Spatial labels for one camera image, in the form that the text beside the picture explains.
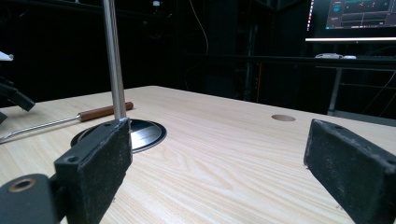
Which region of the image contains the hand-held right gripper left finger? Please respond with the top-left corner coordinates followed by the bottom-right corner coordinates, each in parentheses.
top-left (53, 117), bottom-right (134, 224)

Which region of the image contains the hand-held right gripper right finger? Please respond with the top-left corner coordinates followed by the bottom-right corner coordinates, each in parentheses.
top-left (303, 119), bottom-right (396, 224)

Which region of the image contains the metal tool with wooden handle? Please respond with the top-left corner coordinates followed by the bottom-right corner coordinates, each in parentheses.
top-left (0, 101), bottom-right (134, 145)

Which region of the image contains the round black stand base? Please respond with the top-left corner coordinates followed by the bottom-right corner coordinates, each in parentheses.
top-left (70, 119), bottom-right (168, 154)

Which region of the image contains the grey metal desk leg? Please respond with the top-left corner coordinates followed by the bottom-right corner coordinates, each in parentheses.
top-left (326, 68), bottom-right (344, 117)

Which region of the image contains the silver metal stand pole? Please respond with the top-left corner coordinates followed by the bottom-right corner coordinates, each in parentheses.
top-left (101, 0), bottom-right (128, 121)

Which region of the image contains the white device on shelf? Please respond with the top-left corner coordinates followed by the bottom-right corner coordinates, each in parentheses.
top-left (314, 52), bottom-right (358, 61)

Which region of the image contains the dark desk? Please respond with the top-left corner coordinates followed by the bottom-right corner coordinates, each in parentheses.
top-left (182, 51), bottom-right (396, 71)

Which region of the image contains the computer monitor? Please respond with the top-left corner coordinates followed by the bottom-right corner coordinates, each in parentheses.
top-left (305, 0), bottom-right (396, 43)

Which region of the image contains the thin hanging cable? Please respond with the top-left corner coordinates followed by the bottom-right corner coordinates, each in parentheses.
top-left (182, 0), bottom-right (210, 91)

